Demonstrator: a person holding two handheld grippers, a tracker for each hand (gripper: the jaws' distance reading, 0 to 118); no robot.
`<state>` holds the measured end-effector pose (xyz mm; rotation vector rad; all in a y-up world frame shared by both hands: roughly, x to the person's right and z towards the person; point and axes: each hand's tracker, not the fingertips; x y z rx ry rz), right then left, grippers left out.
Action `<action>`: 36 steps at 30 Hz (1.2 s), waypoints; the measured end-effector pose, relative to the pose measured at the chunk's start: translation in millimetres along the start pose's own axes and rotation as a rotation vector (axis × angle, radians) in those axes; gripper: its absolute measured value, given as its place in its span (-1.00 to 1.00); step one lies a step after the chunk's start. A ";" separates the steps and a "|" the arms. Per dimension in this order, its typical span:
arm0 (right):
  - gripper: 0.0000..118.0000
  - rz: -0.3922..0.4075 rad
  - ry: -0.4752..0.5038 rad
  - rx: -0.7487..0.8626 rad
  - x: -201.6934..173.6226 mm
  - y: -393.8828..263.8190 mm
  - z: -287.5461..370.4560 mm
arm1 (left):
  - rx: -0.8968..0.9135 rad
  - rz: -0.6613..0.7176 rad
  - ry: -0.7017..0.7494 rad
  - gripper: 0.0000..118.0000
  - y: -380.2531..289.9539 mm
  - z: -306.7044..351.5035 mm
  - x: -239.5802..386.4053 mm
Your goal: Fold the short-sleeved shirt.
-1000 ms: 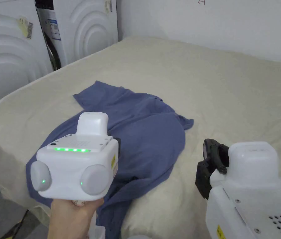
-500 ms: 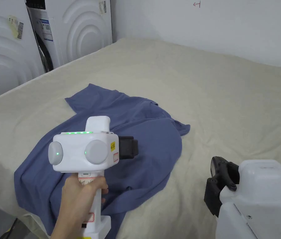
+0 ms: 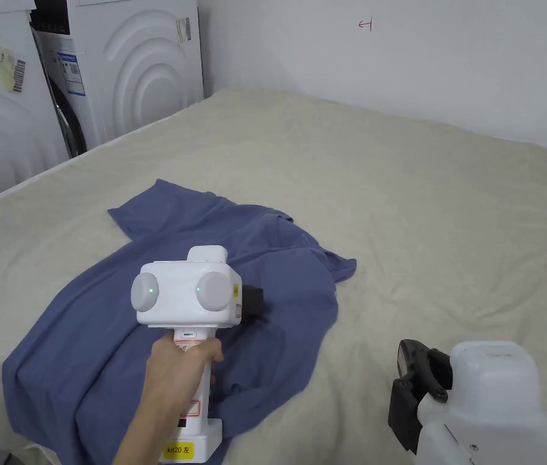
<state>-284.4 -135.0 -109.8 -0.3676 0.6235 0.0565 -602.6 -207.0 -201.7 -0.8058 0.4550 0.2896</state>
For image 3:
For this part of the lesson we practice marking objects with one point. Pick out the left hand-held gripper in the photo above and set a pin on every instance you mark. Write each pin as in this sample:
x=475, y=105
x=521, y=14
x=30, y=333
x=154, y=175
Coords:
x=176, y=295

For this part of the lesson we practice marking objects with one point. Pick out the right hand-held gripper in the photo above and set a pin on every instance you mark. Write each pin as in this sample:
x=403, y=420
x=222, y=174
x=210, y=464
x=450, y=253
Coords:
x=491, y=416

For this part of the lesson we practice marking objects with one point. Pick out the dark blue shirt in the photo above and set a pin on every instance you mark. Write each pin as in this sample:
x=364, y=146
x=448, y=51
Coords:
x=109, y=339

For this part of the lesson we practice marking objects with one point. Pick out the person's left forearm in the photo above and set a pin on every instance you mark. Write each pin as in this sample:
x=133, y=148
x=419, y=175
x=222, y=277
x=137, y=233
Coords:
x=145, y=436

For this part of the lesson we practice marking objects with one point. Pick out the person's left hand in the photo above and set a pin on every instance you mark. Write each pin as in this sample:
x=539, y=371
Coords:
x=169, y=373

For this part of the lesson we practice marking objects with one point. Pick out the bed with beige sheet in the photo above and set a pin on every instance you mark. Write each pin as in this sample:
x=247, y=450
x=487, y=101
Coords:
x=399, y=218

